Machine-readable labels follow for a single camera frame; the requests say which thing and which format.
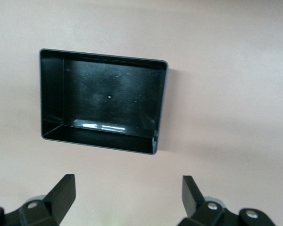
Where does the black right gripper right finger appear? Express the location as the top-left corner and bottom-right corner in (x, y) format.
(179, 175), (240, 226)

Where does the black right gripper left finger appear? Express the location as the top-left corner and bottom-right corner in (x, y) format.
(4, 174), (76, 226)

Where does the black plastic box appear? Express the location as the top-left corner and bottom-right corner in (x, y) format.
(39, 48), (168, 156)

